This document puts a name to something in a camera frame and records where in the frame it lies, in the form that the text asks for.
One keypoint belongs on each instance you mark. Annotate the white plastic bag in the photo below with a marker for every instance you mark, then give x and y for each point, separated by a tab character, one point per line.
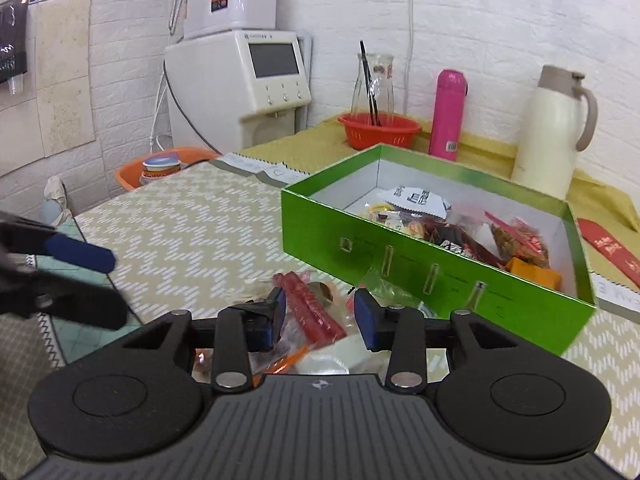
56	200

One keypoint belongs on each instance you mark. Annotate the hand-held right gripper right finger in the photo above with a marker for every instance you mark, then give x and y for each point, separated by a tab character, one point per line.
364	317

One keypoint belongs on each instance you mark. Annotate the beige wall panel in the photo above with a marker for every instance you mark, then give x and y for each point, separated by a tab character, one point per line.
60	75

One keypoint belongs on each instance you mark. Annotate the red plastic basket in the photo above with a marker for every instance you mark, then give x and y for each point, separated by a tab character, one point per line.
380	135

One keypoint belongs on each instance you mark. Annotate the paper noodle cup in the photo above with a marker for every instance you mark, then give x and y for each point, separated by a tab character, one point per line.
161	166

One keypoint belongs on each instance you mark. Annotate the white wrapped snack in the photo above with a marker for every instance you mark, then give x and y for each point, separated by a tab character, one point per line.
345	355

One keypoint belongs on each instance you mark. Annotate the clear wrapped brown candy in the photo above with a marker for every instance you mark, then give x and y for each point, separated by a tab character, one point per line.
322	292

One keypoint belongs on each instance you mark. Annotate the green cardboard box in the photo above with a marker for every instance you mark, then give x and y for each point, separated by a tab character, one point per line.
325	230

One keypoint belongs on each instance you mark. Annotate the cream thermal jug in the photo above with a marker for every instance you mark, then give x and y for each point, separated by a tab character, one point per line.
545	140

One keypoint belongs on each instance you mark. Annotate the pink thermos bottle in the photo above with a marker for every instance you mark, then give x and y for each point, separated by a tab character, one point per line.
447	115

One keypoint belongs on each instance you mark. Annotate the teal checkered mat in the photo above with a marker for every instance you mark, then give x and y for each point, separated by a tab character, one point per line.
48	347

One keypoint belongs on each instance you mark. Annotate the white snack packet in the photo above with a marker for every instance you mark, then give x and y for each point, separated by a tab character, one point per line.
415	200

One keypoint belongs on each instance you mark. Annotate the clear plastic wrapper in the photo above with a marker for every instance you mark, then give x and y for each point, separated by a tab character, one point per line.
395	290

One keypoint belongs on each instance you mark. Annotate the clear glass carafe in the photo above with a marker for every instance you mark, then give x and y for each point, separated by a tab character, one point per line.
385	85

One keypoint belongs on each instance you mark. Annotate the red sausage stick packet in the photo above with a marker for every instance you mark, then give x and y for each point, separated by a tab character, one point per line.
310	305

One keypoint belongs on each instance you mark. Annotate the black straws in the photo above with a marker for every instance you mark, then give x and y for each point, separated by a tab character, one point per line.
371	90

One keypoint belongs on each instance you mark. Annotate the red nut snack packet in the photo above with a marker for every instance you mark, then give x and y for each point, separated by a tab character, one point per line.
525	242

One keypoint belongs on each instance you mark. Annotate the orange striped wrapper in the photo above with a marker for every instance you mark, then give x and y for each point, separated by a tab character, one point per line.
280	360

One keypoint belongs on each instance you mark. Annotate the yellow wrapped candy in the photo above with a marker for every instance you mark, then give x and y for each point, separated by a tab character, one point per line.
382	210

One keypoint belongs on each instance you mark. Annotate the dark hanging cloth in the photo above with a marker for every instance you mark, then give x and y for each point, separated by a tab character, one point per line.
12	45

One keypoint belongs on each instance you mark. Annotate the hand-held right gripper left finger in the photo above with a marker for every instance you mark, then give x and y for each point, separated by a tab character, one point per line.
280	312

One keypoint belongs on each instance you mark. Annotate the orange plastic bin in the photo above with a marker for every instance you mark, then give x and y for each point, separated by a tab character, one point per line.
130	175

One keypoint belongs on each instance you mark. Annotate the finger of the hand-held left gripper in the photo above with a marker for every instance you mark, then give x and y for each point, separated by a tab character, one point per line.
80	255
85	302

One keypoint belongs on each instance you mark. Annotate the orange snack packet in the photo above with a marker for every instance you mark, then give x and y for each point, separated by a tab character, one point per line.
535	275

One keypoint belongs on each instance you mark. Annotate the grey woven cloth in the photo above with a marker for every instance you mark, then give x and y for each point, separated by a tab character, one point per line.
20	385

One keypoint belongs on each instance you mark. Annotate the dark red foil snack packet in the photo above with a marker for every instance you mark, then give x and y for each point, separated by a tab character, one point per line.
460	240

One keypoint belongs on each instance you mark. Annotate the white water dispenser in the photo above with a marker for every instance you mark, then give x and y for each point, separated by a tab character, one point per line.
215	90

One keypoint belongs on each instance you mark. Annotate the red envelope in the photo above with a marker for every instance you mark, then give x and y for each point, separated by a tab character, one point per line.
610	247

